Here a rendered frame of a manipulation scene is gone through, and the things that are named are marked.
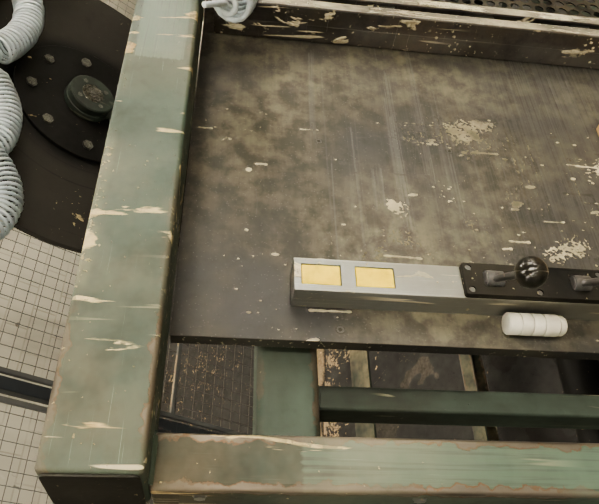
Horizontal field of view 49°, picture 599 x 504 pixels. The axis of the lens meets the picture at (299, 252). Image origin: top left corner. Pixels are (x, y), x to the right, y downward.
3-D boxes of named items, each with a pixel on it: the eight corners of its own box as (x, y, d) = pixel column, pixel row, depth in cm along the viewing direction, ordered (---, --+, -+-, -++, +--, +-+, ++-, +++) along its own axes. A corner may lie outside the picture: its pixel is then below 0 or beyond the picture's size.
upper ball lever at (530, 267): (503, 294, 86) (555, 288, 73) (475, 293, 86) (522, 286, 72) (503, 266, 86) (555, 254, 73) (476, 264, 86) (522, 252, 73)
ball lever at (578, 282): (589, 299, 87) (655, 293, 74) (562, 297, 87) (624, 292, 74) (589, 270, 88) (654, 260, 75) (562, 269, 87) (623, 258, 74)
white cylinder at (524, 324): (503, 339, 86) (561, 341, 86) (512, 327, 83) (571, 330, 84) (499, 319, 87) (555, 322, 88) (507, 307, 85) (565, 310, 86)
